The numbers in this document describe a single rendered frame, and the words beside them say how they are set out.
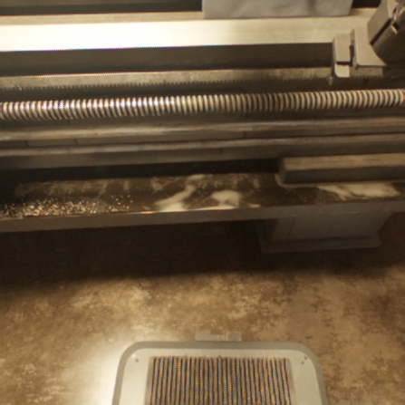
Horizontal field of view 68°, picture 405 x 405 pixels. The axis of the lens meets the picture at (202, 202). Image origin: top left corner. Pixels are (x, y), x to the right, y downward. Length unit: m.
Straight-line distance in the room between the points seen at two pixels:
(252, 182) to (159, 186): 0.29
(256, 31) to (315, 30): 0.13
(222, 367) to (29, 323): 0.74
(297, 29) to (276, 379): 0.81
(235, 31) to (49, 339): 1.10
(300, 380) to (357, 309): 0.50
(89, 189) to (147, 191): 0.18
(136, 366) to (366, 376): 0.74
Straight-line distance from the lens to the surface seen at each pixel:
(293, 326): 1.20
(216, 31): 0.73
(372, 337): 1.29
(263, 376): 0.87
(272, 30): 0.75
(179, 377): 0.86
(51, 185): 1.06
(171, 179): 0.97
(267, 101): 0.73
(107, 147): 0.80
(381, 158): 1.09
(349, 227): 1.31
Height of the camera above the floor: 1.11
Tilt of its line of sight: 51 degrees down
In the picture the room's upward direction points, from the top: straight up
